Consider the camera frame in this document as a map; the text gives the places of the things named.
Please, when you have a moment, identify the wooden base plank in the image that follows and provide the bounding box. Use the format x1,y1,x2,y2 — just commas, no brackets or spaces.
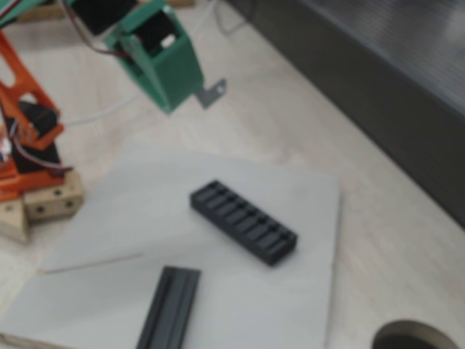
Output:
0,199,30,244

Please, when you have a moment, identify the black slotted rack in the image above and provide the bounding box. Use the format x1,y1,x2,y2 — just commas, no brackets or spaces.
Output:
188,179,299,268

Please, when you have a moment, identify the grey board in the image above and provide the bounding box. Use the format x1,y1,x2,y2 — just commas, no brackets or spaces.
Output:
0,142,341,349

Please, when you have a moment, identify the black power cable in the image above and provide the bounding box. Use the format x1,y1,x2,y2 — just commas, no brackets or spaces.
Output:
214,0,250,36

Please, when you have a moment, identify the white usb cable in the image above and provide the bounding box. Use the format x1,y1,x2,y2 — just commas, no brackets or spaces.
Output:
65,0,219,127

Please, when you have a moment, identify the wooden base block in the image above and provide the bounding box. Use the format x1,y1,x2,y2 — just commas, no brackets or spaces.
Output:
25,170,84,222

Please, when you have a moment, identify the black aluminium profile rail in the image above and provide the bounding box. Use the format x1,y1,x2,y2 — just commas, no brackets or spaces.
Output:
136,265,201,349

